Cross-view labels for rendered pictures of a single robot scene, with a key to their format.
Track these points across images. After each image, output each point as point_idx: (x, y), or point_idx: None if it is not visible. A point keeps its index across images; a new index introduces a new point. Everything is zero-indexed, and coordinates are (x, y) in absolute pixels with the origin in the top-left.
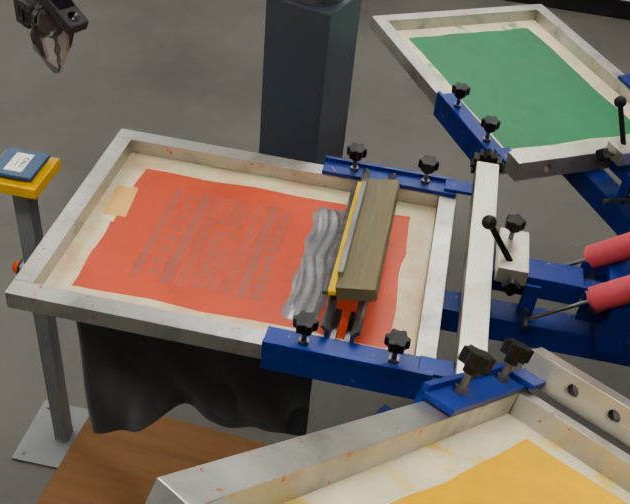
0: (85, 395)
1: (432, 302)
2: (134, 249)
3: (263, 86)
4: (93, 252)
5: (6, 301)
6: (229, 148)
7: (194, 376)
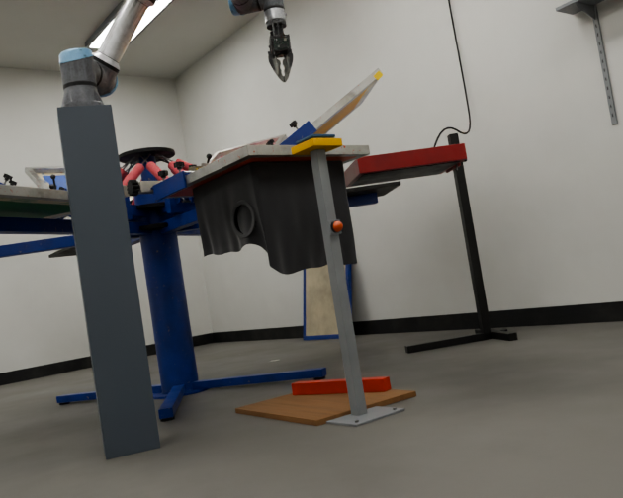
0: (353, 233)
1: None
2: None
3: (121, 175)
4: None
5: (369, 150)
6: (212, 162)
7: None
